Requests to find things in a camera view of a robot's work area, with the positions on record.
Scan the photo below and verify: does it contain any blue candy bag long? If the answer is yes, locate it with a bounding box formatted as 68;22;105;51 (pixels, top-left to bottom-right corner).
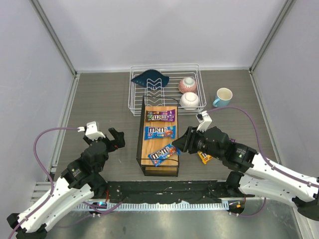
144;125;176;140

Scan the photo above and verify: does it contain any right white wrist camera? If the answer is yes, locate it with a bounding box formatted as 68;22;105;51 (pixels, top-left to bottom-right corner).
196;111;212;132

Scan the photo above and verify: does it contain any light blue mug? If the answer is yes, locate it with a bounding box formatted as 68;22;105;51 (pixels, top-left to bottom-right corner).
212;88;233;108

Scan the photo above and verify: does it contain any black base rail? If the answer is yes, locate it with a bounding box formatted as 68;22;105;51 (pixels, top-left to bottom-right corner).
108;180;244;204

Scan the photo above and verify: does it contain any white bowl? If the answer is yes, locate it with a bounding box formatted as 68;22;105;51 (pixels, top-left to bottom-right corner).
179;92;199;110

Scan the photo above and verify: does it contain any blue candy bag short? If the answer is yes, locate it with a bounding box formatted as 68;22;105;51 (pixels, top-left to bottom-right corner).
148;143;180;167

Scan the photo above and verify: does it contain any dark blue leaf plate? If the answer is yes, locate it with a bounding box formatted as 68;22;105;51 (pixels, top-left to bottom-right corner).
131;69;169;90

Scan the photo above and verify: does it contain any black wire wooden shelf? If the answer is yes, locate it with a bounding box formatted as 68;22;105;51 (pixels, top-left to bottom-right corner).
136;104;179;177

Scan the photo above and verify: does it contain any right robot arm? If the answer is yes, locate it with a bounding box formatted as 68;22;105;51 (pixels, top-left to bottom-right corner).
172;126;319;221

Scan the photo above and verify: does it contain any pink patterned bowl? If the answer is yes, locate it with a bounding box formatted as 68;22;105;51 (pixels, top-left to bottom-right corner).
178;77;197;94

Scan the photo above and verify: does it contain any white cable duct strip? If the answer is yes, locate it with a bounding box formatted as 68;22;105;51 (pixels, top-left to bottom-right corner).
74;202;230;211

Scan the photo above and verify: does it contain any white wire dish rack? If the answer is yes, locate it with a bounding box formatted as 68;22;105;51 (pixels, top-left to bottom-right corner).
128;63;206;116

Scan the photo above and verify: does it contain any purple cable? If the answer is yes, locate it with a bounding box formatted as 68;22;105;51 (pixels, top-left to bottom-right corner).
208;106;319;217
9;127;123;239

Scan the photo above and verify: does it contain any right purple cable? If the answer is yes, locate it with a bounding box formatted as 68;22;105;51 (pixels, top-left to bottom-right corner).
208;106;319;217

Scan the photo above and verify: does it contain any yellow candy bag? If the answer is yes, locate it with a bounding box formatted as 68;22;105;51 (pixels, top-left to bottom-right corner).
197;151;213;165

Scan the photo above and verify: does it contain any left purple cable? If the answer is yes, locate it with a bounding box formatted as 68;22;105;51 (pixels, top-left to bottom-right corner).
9;127;123;239

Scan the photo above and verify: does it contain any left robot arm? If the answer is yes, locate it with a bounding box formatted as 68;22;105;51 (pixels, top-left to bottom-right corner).
7;122;125;239

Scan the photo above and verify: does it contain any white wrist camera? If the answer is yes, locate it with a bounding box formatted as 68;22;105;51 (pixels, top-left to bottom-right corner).
196;111;212;132
77;121;106;140

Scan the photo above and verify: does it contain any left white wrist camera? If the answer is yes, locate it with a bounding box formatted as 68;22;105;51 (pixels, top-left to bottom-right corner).
77;121;106;140

